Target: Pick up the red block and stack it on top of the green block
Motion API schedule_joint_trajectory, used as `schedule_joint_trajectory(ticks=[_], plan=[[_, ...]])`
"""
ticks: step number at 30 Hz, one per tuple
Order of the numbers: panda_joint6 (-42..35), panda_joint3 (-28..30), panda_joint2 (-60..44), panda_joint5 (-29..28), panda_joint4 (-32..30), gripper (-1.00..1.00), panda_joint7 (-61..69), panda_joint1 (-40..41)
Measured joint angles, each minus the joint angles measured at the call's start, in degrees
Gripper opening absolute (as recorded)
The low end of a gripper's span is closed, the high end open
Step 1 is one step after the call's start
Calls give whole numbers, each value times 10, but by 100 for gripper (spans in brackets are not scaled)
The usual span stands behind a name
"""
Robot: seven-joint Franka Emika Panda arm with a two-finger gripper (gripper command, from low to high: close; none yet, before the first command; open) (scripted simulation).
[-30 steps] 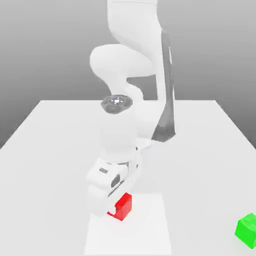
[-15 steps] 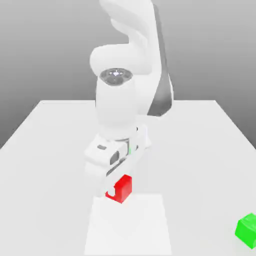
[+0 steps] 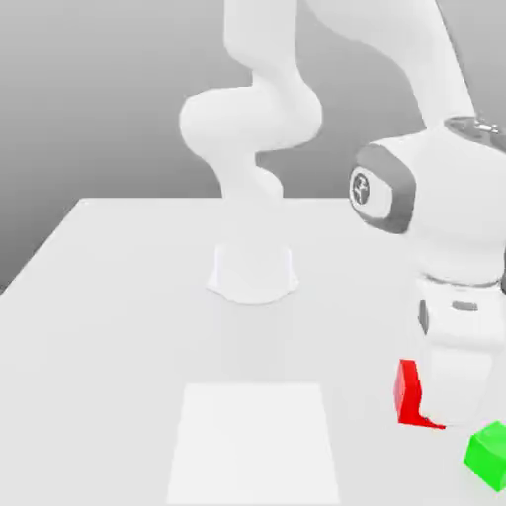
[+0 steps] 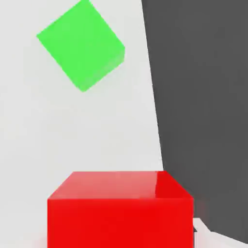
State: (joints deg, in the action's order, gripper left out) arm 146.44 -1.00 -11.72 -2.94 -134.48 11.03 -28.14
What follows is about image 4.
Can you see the small red cube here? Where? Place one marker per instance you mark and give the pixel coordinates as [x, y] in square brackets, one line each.
[120, 222]

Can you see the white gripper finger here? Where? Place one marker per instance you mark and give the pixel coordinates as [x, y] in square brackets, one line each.
[205, 239]

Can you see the small green cube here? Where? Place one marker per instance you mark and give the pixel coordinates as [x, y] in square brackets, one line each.
[81, 44]

